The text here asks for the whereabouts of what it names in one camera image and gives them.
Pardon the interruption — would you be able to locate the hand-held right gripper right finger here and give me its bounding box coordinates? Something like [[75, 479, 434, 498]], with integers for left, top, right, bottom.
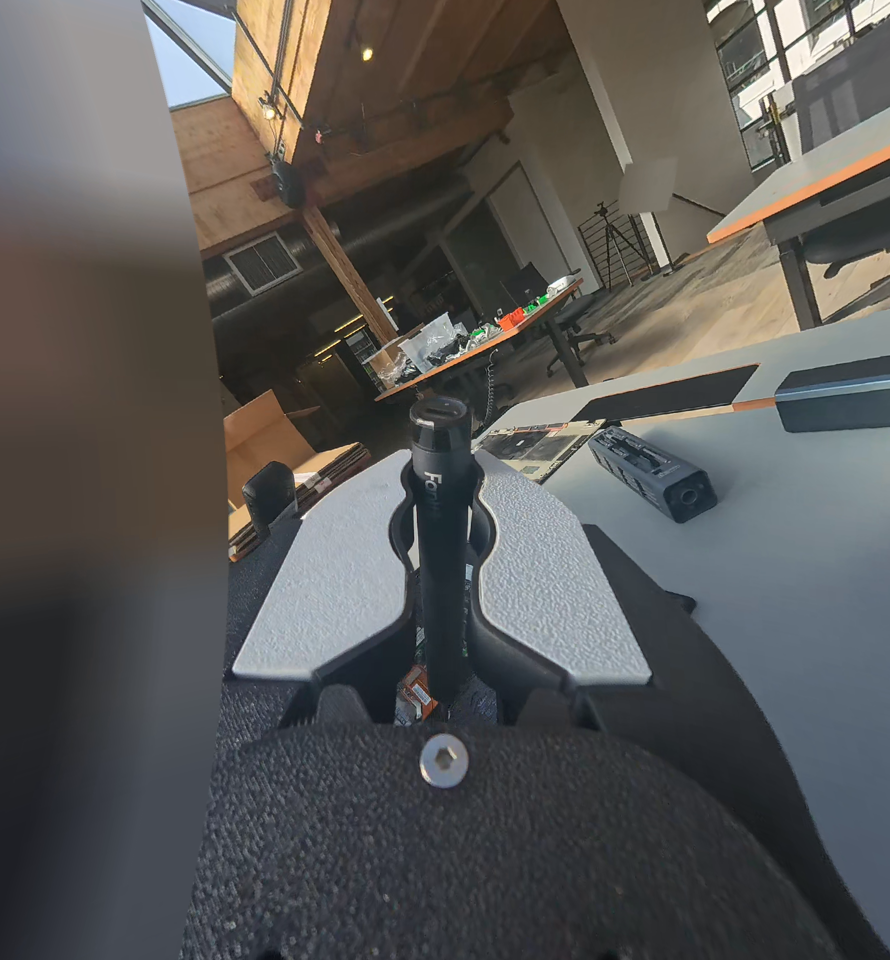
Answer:
[[466, 448, 653, 687]]

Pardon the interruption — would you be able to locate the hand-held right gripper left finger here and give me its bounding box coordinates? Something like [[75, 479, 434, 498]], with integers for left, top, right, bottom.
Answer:
[[231, 448, 419, 684]]

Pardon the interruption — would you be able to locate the black electric screwdriver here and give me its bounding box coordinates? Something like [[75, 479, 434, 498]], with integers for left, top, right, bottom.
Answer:
[[409, 399, 477, 699]]

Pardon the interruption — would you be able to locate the black laptop bottom cover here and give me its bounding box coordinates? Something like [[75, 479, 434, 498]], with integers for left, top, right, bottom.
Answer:
[[478, 420, 607, 485]]

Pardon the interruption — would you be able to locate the dark grey screwdriver bit tray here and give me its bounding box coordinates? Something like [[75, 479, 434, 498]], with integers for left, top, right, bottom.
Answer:
[[589, 426, 718, 524]]

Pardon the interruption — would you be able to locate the grey desk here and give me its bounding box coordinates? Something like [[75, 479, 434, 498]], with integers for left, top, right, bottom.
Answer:
[[475, 300, 890, 960]]

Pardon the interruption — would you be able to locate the open cardboard box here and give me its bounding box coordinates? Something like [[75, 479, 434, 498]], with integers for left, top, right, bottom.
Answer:
[[223, 388, 371, 564]]

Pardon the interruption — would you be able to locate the clear plastic bin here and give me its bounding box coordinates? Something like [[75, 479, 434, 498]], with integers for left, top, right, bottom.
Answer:
[[400, 313, 468, 365]]

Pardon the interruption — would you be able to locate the white air vent grille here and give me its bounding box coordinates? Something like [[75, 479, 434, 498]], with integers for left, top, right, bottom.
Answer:
[[223, 232, 301, 295]]

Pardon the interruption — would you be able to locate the black office chair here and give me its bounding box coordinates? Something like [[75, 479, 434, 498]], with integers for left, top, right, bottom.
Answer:
[[801, 221, 890, 305], [546, 292, 617, 380]]

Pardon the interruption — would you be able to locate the black round speaker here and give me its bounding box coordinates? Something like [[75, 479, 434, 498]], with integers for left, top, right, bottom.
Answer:
[[268, 161, 305, 209]]

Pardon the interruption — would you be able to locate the dark grey metal case sleeve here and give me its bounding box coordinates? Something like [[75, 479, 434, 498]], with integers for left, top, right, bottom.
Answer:
[[775, 348, 890, 435]]

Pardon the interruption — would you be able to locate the orange-edged grey table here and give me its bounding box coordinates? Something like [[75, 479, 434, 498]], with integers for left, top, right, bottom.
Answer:
[[707, 127, 890, 331]]

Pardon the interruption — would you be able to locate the black-framed window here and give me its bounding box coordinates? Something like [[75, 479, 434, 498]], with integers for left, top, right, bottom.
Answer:
[[703, 0, 890, 174]]

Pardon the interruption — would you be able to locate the wooden support post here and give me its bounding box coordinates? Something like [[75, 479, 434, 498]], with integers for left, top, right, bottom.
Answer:
[[302, 206, 399, 342]]

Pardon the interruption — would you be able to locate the black air duct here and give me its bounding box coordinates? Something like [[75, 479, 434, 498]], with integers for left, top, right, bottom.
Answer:
[[205, 176, 476, 331]]

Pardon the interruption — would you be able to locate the black camera tripod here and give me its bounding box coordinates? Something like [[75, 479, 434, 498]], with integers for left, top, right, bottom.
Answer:
[[593, 201, 641, 290]]

